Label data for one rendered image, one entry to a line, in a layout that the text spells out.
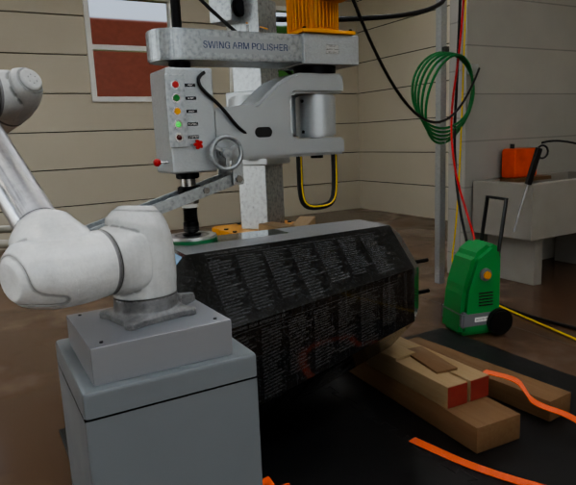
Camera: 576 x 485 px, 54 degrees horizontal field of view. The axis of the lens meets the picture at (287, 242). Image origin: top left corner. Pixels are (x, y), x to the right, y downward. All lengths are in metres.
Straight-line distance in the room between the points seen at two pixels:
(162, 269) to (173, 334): 0.16
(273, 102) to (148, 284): 1.39
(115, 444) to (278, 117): 1.66
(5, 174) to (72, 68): 7.02
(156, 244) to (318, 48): 1.56
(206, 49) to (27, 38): 6.10
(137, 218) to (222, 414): 0.49
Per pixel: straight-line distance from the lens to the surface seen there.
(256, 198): 3.30
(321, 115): 2.71
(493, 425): 2.57
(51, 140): 8.33
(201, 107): 2.42
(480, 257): 3.78
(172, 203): 2.43
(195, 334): 1.33
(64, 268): 1.25
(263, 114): 2.55
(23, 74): 1.73
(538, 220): 5.00
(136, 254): 1.34
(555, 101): 6.16
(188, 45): 2.43
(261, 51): 2.56
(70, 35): 8.51
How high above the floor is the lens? 1.30
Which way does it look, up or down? 10 degrees down
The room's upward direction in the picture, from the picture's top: 2 degrees counter-clockwise
